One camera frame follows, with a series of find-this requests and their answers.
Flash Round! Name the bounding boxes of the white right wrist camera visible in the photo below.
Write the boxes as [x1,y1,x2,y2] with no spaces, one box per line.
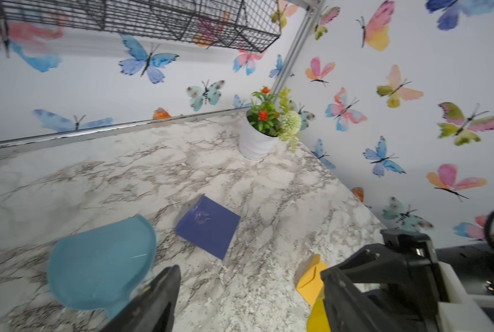
[438,262,494,332]

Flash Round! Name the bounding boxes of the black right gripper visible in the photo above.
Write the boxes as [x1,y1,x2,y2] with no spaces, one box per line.
[380,228,438,264]

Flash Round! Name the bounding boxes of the teal plastic scoop dish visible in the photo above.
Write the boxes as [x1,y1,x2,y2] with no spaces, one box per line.
[47,215,157,319]

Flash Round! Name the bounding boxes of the artificial flowers in white pot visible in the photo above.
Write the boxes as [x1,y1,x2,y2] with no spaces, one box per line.
[239,87,302,161]

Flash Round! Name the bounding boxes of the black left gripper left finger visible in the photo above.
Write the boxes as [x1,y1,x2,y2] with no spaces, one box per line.
[101,265,181,332]

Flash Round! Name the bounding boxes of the yellow envelope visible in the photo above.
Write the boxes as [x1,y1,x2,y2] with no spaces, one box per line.
[296,254,328,307]

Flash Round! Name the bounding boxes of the black wire wall basket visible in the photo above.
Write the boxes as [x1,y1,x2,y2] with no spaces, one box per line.
[0,1,281,53]

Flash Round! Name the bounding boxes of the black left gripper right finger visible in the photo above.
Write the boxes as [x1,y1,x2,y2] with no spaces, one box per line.
[321,243,438,331]

